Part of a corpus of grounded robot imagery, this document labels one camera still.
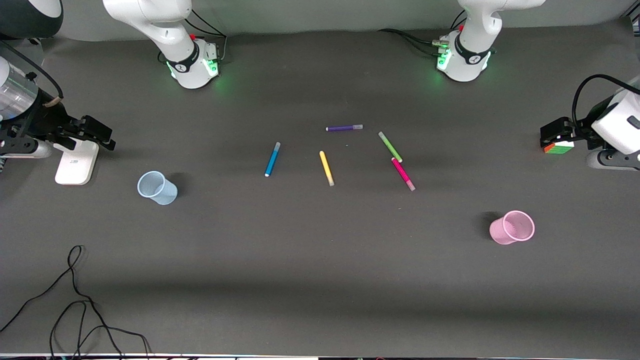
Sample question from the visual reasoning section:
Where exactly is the pink marker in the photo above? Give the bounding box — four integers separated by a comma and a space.
391, 157, 416, 192

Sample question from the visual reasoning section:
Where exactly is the blue marker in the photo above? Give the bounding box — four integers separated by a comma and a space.
264, 141, 282, 178

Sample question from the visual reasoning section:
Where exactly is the colourful puzzle cube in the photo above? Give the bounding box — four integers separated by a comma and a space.
544, 140, 575, 155

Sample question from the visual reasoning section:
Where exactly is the light blue plastic cup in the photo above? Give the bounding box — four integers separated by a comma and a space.
137, 170, 179, 206

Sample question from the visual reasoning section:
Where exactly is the pink plastic cup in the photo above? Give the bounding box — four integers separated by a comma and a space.
489, 210, 536, 246

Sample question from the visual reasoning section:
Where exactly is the green marker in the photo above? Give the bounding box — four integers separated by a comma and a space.
378, 131, 404, 163

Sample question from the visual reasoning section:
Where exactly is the yellow marker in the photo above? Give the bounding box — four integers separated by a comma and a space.
319, 150, 335, 187

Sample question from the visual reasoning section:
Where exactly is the left arm wrist cable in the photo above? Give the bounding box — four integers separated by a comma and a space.
572, 74, 640, 132

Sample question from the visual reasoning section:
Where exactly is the arm wrist cable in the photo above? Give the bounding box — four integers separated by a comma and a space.
572, 74, 640, 132
0, 41, 65, 101

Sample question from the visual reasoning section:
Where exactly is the right arm wrist cable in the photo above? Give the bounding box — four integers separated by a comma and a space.
0, 41, 65, 101

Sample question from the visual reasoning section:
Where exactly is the black cable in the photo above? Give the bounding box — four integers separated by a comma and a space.
49, 300, 152, 360
0, 244, 123, 360

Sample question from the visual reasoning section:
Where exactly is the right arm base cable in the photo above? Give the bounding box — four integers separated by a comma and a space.
180, 9, 229, 63

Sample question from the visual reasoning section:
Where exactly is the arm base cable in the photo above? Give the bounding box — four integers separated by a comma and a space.
180, 9, 229, 63
378, 28, 442, 56

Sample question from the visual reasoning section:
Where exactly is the left arm base cable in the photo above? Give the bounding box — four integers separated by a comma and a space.
378, 28, 442, 56

